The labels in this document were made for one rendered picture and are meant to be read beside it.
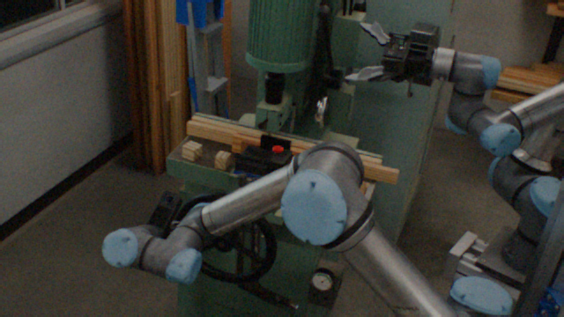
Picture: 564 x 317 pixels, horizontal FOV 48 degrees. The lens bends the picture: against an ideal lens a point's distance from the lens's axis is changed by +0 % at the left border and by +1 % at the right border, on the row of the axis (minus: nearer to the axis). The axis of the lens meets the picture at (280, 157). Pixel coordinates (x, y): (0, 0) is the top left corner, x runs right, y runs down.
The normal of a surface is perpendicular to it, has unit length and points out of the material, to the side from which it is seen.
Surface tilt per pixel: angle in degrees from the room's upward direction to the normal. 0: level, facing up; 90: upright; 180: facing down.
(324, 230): 85
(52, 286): 1
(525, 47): 90
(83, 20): 90
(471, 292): 8
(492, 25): 90
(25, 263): 0
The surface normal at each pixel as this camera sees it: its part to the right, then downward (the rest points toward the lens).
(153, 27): 0.92, 0.23
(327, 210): -0.41, 0.36
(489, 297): 0.13, -0.91
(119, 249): -0.22, -0.02
